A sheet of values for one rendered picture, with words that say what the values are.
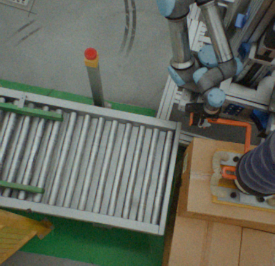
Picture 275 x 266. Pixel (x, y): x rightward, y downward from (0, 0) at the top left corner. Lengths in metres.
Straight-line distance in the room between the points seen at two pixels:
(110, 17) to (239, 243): 2.02
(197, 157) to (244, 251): 0.69
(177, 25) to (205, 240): 1.33
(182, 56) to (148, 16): 1.64
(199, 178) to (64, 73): 1.61
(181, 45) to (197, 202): 0.82
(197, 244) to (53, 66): 1.76
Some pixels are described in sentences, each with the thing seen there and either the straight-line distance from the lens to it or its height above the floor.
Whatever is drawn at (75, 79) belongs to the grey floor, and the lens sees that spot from 3.51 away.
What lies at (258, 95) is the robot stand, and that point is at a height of 0.95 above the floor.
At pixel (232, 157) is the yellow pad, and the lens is 2.40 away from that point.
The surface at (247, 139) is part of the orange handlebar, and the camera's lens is 2.32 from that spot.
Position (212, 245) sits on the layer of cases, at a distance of 2.76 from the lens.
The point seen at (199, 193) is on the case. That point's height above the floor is 0.94.
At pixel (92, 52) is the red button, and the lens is 2.44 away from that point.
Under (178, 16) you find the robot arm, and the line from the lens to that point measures 1.96.
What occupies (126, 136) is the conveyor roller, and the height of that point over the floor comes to 0.55.
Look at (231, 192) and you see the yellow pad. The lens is 2.36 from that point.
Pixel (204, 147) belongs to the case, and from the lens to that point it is 2.41.
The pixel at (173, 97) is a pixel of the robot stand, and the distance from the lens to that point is 3.22.
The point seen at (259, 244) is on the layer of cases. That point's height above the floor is 0.54.
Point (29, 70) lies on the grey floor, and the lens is 3.59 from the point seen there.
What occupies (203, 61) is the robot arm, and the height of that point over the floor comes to 1.27.
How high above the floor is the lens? 3.25
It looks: 75 degrees down
